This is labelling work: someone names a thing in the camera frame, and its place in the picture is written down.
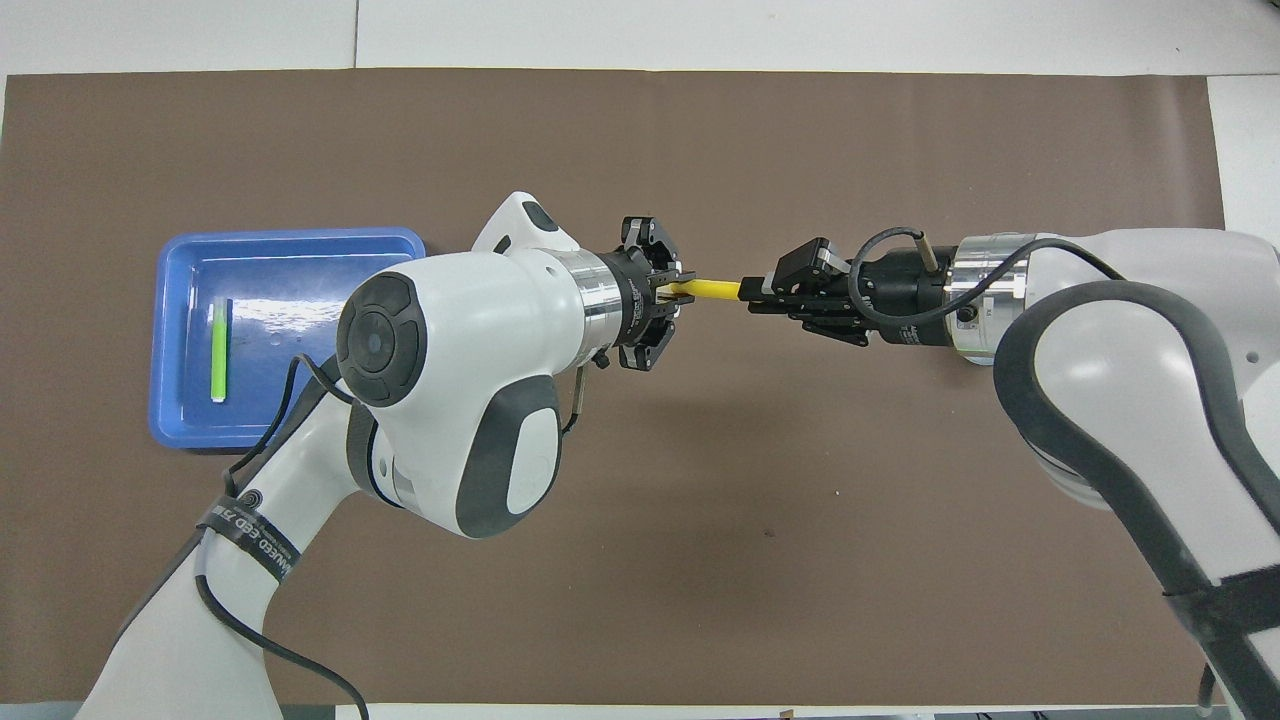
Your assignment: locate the green pen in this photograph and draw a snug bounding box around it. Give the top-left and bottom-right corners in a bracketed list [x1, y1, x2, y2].
[210, 298, 232, 404]

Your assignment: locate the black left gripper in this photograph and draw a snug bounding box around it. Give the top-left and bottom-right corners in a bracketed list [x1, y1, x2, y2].
[604, 214, 697, 374]

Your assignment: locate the blue plastic tray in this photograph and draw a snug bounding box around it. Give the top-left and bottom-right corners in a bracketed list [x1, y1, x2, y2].
[148, 226, 428, 453]

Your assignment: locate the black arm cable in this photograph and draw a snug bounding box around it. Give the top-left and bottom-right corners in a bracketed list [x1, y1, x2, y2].
[847, 227, 1127, 332]
[192, 350, 373, 720]

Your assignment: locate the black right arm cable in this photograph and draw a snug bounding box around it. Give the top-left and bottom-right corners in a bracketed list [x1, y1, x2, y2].
[847, 227, 1127, 332]

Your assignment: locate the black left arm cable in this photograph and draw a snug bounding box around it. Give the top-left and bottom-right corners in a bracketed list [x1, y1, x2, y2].
[192, 350, 373, 720]

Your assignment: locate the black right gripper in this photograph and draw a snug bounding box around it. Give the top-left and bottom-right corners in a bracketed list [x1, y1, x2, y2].
[741, 236, 957, 350]

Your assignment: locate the brown table mat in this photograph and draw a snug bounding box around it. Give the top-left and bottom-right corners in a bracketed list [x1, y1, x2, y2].
[0, 68, 1227, 707]

